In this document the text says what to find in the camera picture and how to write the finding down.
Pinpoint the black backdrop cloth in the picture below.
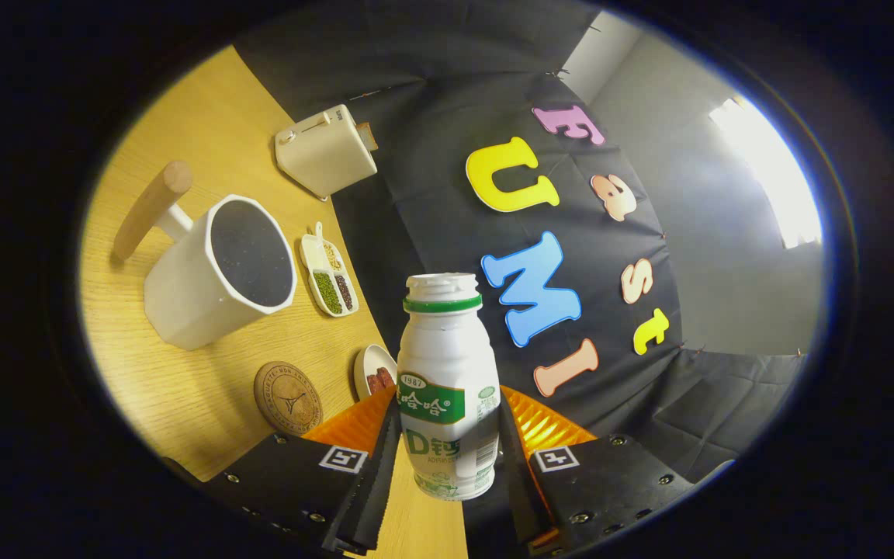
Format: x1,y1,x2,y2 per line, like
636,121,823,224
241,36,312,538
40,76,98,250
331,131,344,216
234,0,805,559

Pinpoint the white juice bottle green label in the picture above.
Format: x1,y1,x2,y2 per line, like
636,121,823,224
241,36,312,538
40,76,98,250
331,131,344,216
397,273,502,502

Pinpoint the cream toaster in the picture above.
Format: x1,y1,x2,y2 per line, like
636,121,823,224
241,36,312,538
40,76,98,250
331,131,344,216
274,104,378,201

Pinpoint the white cup wooden handle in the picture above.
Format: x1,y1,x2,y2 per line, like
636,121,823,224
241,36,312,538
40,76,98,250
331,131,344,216
112,161,298,352

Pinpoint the round brown cork coaster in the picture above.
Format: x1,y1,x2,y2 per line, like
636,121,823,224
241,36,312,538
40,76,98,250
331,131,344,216
253,361,324,433

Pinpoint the wooden table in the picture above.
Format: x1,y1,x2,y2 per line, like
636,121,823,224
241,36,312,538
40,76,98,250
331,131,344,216
78,44,471,559

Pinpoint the round white plate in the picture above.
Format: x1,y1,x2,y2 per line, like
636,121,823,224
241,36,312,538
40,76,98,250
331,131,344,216
353,344,399,401

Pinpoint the white divided dish with beans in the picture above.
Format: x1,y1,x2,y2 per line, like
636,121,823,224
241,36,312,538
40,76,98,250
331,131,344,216
300,222,360,318

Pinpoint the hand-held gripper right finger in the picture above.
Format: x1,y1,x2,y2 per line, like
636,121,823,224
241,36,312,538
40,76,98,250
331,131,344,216
497,384,735,556

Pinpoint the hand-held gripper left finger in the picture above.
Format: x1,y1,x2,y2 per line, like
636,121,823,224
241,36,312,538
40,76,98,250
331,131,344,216
164,386,403,556

